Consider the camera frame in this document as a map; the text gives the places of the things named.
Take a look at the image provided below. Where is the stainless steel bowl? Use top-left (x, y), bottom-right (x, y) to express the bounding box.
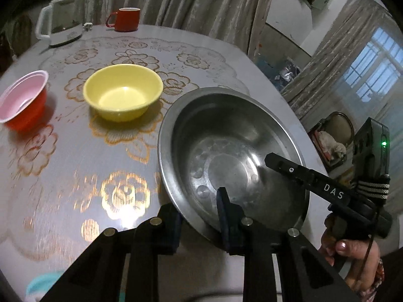
top-left (158, 88), bottom-right (309, 246)

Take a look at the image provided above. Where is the red bowl pink inside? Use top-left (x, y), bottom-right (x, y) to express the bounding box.
top-left (1, 70), bottom-right (49, 132)

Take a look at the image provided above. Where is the lace table doily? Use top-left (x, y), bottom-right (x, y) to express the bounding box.
top-left (1, 33), bottom-right (249, 262)

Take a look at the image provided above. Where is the red mug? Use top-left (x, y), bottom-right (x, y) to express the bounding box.
top-left (106, 8), bottom-right (141, 32)

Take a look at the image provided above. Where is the white electric kettle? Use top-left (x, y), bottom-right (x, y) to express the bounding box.
top-left (35, 0), bottom-right (92, 47)

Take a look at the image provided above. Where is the window side curtain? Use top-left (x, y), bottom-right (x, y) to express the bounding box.
top-left (281, 0), bottom-right (402, 135)

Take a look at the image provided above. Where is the person's right hand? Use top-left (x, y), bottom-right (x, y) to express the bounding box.
top-left (318, 228), bottom-right (381, 292)

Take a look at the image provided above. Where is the armchair with white cushion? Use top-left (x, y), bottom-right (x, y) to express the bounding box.
top-left (308, 112), bottom-right (354, 172)

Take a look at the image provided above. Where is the beige patterned curtain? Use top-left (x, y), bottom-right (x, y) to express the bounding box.
top-left (85, 0), bottom-right (271, 58)

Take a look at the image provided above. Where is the yellow plastic bowl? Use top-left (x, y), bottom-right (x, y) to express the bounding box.
top-left (83, 64), bottom-right (163, 122)

